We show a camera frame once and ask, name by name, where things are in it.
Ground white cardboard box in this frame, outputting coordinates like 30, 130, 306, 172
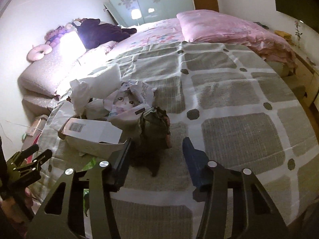
60, 118, 124, 159

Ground dark wrapper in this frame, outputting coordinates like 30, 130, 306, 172
131, 106, 172, 177

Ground white tissue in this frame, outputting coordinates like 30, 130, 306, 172
70, 79, 109, 120

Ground cat print plastic bag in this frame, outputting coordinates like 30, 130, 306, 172
103, 79, 157, 121

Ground green pea snack packet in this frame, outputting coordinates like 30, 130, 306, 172
82, 157, 96, 217

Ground white foam packing piece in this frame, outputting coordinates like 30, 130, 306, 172
80, 63, 122, 99

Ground grey bedside cabinet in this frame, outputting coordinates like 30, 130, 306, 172
21, 114, 48, 151

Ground grey patterned headboard cushion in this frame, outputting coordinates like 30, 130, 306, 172
18, 51, 81, 98

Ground pink neck pillow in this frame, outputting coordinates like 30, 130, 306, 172
27, 44, 52, 62

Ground pink floral bed sheet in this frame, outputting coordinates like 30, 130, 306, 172
82, 17, 190, 63

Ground lit white table lamp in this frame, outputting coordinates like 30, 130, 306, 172
59, 31, 86, 60

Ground pink folded duvet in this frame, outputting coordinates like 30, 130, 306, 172
176, 10, 297, 71

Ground brown plush toys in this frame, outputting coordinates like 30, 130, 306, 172
44, 23, 77, 48

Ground dark purple plush toy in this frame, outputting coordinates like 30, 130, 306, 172
72, 18, 137, 49

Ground grey upholstered bed frame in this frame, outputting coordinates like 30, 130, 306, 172
22, 96, 58, 117

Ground black wall television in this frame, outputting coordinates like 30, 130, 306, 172
275, 0, 312, 23

